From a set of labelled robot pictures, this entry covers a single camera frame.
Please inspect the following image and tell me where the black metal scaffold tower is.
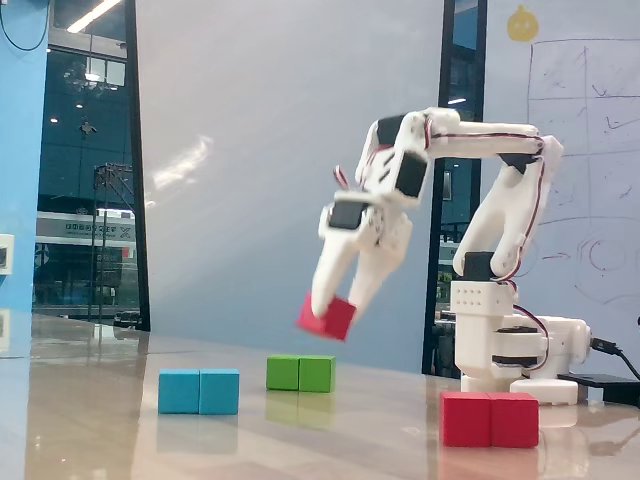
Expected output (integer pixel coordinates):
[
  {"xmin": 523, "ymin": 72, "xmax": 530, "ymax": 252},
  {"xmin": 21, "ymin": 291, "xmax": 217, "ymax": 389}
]
[{"xmin": 91, "ymin": 162, "xmax": 135, "ymax": 322}]

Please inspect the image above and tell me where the white wall switch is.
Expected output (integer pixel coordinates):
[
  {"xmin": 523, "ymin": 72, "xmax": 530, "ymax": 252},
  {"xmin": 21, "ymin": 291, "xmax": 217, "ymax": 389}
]
[{"xmin": 0, "ymin": 233, "xmax": 15, "ymax": 275}]

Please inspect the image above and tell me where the thin black hanging cable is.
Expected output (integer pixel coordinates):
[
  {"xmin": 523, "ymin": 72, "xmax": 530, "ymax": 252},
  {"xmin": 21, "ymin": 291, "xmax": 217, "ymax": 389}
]
[{"xmin": 0, "ymin": 0, "xmax": 52, "ymax": 52}]

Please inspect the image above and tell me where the long green block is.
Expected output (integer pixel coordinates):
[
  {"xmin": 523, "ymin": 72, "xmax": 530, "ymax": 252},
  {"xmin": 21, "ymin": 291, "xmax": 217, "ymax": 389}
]
[{"xmin": 265, "ymin": 354, "xmax": 337, "ymax": 394}]

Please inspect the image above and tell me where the small red cube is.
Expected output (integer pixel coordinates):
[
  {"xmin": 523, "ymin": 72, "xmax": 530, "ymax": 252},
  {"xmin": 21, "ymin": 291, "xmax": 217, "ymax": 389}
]
[{"xmin": 295, "ymin": 292, "xmax": 358, "ymax": 343}]

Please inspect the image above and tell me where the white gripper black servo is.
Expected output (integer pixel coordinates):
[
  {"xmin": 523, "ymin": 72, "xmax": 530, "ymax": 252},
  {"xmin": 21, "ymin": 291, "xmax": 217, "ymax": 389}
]
[{"xmin": 310, "ymin": 192, "xmax": 414, "ymax": 320}]

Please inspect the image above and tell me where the yellow round sticker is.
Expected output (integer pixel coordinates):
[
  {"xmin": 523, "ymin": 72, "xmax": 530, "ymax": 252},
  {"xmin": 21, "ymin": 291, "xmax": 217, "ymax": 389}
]
[{"xmin": 506, "ymin": 4, "xmax": 541, "ymax": 43}]

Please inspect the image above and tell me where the flat black box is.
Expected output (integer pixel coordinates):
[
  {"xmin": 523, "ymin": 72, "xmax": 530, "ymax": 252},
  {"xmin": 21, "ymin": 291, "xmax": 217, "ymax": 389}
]
[{"xmin": 557, "ymin": 372, "xmax": 640, "ymax": 404}]

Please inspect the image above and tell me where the long red block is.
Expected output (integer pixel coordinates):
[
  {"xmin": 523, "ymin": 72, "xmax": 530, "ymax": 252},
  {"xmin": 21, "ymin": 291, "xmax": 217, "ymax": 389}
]
[{"xmin": 439, "ymin": 391, "xmax": 540, "ymax": 449}]

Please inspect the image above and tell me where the long blue block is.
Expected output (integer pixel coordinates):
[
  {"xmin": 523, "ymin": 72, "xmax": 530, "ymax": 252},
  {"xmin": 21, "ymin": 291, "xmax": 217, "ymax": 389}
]
[{"xmin": 158, "ymin": 368, "xmax": 240, "ymax": 416}]

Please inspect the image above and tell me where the black window frame post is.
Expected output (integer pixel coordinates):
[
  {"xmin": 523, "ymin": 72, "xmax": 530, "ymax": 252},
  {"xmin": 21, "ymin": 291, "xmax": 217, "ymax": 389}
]
[
  {"xmin": 421, "ymin": 0, "xmax": 489, "ymax": 377},
  {"xmin": 123, "ymin": 0, "xmax": 152, "ymax": 332}
]

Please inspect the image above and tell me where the black power cable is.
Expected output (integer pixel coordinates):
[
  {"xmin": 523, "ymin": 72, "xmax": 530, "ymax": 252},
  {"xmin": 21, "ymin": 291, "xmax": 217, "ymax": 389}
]
[{"xmin": 589, "ymin": 337, "xmax": 640, "ymax": 381}]

